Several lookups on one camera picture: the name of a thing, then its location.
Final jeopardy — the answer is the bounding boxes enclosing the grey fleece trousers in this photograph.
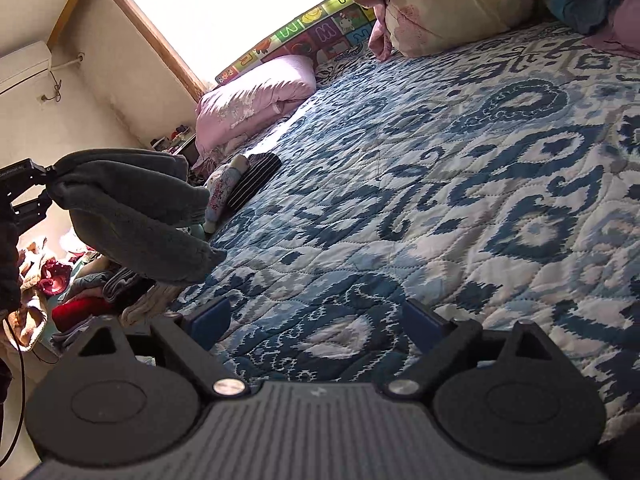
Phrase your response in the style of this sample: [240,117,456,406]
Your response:
[46,148,226,286]

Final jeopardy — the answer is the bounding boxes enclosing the red fabric bundle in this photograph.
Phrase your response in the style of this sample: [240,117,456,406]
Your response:
[37,258,73,297]

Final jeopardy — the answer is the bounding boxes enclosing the white air conditioner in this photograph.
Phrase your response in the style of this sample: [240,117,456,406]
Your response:
[0,41,52,94]

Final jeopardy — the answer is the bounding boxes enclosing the red folded garment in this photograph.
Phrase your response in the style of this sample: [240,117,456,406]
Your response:
[52,296,112,332]

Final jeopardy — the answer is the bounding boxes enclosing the floral white pink garment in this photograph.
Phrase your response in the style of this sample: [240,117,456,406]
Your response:
[203,155,250,234]

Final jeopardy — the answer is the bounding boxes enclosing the blue white patterned quilt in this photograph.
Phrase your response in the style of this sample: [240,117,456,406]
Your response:
[174,23,639,438]

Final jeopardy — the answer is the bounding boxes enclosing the black striped folded garment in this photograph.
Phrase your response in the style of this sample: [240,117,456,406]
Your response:
[222,153,282,219]

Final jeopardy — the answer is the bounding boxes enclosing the pink folded duvet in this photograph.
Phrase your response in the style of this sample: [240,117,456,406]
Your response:
[195,55,317,157]

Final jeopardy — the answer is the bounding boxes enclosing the colourful alphabet foam mat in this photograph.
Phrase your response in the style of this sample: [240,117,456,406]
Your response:
[215,0,375,86]

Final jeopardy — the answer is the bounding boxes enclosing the purple sheet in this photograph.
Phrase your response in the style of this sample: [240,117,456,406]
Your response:
[585,0,639,58]

